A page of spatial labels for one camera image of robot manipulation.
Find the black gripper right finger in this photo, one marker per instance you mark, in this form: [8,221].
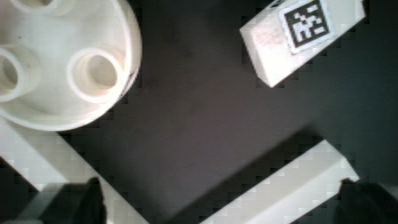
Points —
[368,203]

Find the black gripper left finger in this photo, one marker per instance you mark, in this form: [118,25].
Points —
[72,203]

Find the white round stool seat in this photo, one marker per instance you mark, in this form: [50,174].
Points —
[70,60]

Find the white stool leg with tag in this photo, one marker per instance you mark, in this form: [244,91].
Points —
[290,32]

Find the white right fence rail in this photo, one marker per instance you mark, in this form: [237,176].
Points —
[297,188]

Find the white fence rail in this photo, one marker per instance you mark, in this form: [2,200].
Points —
[297,188]
[49,163]

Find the white front fence rail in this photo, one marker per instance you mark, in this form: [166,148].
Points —
[49,163]

